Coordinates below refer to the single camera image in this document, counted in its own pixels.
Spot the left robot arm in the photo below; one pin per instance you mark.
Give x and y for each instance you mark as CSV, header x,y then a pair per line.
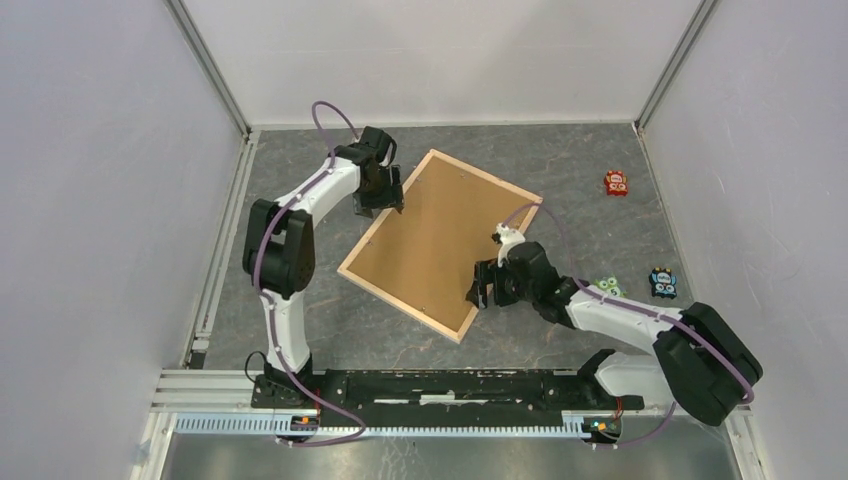
x,y
279,252

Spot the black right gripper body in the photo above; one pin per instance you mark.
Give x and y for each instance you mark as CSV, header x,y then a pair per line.
x,y
505,285

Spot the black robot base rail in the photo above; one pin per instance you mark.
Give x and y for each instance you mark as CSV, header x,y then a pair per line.
x,y
350,405

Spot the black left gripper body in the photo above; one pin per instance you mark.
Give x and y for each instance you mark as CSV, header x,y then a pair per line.
x,y
381,195

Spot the light wooden picture frame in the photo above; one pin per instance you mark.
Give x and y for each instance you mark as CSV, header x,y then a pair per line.
x,y
437,245

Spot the red monster toy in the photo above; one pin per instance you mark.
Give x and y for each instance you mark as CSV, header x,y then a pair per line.
x,y
616,183

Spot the aluminium corner post left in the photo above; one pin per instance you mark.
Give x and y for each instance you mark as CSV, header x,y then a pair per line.
x,y
203,55

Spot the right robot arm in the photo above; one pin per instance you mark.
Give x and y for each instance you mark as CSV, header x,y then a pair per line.
x,y
708,369

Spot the aluminium corner post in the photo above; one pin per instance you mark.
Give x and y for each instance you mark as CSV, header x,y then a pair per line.
x,y
203,55
698,21

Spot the aluminium corner post right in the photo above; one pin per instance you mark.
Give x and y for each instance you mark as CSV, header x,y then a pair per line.
x,y
698,21

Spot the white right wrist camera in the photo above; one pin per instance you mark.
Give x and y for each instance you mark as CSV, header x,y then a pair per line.
x,y
507,238

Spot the blue black monster toy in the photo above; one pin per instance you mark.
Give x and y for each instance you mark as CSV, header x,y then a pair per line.
x,y
663,283

